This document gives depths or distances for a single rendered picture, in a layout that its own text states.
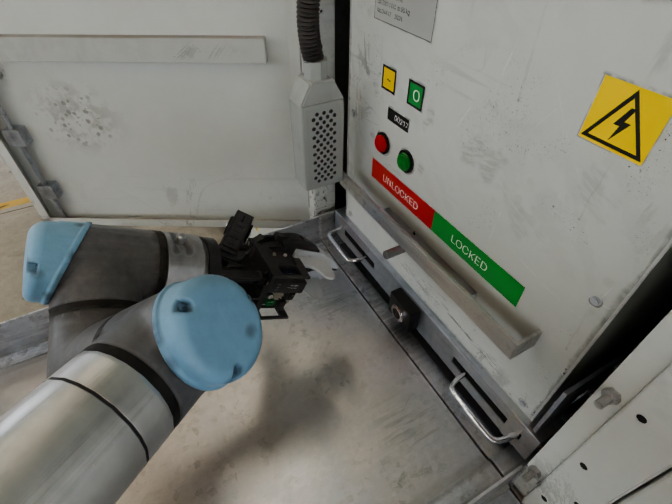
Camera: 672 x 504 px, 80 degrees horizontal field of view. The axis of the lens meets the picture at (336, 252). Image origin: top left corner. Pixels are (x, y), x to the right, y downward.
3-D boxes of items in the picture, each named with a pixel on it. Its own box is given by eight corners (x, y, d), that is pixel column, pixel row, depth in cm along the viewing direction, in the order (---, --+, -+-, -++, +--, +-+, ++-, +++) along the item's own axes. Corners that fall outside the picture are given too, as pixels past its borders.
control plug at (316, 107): (306, 193, 66) (299, 87, 54) (294, 178, 70) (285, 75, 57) (347, 180, 69) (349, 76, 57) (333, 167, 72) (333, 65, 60)
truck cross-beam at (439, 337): (524, 461, 54) (540, 443, 50) (334, 230, 88) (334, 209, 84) (550, 442, 56) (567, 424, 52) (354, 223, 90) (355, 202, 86)
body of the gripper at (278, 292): (291, 320, 51) (198, 324, 44) (267, 275, 57) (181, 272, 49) (316, 275, 48) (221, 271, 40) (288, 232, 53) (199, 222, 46)
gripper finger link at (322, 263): (351, 290, 57) (297, 289, 51) (332, 263, 60) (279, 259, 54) (361, 273, 55) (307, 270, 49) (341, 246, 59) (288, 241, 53)
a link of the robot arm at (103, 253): (18, 321, 37) (24, 235, 39) (146, 317, 44) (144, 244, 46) (25, 299, 31) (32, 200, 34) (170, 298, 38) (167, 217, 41)
